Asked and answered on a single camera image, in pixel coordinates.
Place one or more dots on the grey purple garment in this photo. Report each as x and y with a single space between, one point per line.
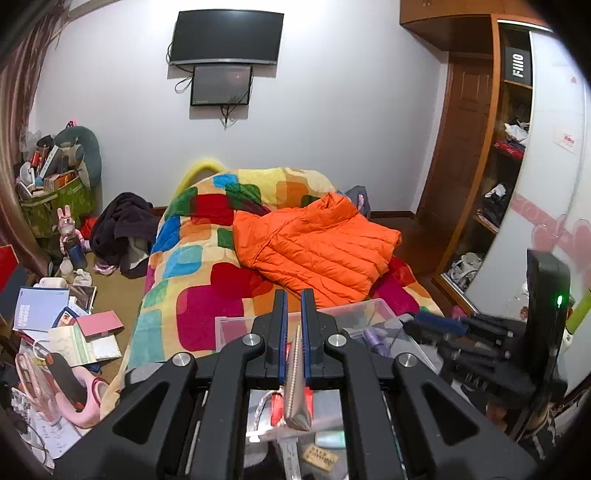
358 196

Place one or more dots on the black folded garment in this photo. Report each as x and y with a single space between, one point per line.
496 201

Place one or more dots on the yellow bolster pillow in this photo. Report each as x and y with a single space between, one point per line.
198 168

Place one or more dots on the striped foil packet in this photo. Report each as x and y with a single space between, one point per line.
295 369

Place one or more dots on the colourful patchwork blanket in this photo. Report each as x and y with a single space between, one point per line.
194 277

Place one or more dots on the light blue notebook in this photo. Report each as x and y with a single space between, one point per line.
39 309

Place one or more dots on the grey neck pillow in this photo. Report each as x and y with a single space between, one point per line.
90 152

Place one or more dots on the dark glossy tablet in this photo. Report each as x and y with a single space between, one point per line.
83 295

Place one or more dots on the red packet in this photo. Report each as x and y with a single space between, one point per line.
276 408

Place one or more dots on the clear plastic box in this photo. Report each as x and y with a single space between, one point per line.
351 314

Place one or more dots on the pink rabbit toy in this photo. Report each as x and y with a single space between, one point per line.
69 224

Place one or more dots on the small white bottle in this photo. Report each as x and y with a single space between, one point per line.
67 270

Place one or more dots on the black wall television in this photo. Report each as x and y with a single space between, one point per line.
226 34

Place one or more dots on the white sliding wardrobe door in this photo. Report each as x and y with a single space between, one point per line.
545 175

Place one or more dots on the black box white lettering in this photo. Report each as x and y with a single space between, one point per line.
517 64

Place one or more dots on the pale green booklet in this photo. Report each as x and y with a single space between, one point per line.
69 344

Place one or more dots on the white flat box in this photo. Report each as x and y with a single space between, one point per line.
51 281

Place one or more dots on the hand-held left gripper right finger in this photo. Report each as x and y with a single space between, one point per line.
307 323

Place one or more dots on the mint green tube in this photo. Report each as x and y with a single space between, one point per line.
330 438

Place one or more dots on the red box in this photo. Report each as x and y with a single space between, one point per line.
7 265

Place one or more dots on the dark blue box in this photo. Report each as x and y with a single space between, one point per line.
14 295

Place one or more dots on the pink white sticker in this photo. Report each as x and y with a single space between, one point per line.
568 141

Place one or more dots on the wooden room door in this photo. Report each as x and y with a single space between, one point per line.
464 138

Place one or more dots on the white shoes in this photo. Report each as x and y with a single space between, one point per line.
464 270

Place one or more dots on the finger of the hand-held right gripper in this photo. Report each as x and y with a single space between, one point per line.
438 323
471 355

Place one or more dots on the white plastic bag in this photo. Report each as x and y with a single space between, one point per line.
28 138

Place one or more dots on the pink black slipper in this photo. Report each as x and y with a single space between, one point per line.
83 401

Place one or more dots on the striped brown curtain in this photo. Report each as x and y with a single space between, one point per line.
18 92

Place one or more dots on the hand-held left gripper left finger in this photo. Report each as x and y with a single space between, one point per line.
281 323

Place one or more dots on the lime green object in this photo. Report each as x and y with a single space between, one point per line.
578 316

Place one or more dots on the small wooden tag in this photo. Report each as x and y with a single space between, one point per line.
323 457

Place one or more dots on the red folded cloth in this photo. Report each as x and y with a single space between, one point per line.
510 148

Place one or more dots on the orange puffer jacket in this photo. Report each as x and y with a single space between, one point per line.
318 244

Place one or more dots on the small black wall monitor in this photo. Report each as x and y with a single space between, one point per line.
221 85

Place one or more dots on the pink book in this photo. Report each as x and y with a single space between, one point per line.
99 323

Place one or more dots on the dark clothes pile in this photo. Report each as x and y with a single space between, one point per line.
120 226

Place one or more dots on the purple bottle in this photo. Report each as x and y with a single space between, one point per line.
376 339

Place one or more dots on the green shopping bag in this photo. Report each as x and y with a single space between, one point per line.
51 207

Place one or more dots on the dark blue bottle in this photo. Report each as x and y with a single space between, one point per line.
76 254

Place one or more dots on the patterned dark cloth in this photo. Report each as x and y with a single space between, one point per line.
545 422

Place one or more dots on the wooden wardrobe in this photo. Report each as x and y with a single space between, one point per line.
496 92

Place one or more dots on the white flat stick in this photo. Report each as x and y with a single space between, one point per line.
288 457

